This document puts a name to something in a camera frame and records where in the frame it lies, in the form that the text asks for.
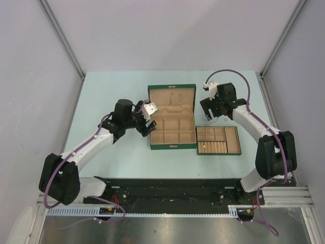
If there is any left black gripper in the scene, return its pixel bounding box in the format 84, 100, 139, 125
123, 101, 156, 136

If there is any green jewelry tray insert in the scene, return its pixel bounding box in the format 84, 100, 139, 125
196, 126, 242, 156

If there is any green jewelry box beige lining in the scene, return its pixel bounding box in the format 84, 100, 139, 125
148, 84, 197, 150

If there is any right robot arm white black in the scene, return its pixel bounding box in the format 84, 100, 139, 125
200, 81, 297, 204

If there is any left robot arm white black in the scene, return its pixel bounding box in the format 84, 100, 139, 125
39, 99, 158, 209

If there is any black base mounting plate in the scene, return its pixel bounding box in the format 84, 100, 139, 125
98, 177, 264, 205

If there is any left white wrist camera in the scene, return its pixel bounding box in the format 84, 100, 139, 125
141, 102, 158, 121

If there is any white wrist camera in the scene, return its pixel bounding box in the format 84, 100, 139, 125
141, 102, 158, 121
203, 81, 219, 100

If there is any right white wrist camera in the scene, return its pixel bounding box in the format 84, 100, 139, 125
203, 81, 219, 100

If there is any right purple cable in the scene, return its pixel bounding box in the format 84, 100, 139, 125
205, 69, 290, 237

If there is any purple cable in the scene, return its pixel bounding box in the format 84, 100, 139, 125
205, 69, 290, 237
43, 100, 153, 231

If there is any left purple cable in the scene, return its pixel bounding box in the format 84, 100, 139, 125
43, 100, 153, 231

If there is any white slotted cable duct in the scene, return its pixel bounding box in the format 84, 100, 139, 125
47, 204, 265, 218

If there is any aluminium frame rail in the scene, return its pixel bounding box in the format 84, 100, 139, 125
39, 187, 324, 243

